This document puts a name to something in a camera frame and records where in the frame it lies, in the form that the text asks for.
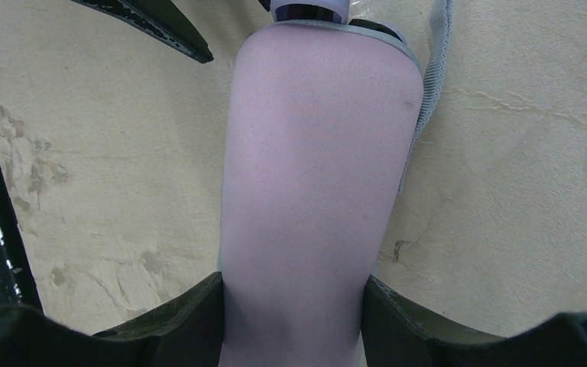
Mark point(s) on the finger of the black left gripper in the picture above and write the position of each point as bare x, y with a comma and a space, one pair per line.
159, 19

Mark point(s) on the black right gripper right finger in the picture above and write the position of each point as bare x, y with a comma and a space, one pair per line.
399, 332

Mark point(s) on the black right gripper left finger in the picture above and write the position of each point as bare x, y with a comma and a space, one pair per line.
185, 331

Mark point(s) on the pink umbrella case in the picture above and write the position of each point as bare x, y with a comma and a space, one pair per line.
322, 118

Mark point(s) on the purple umbrella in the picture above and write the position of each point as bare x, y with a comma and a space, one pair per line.
323, 10

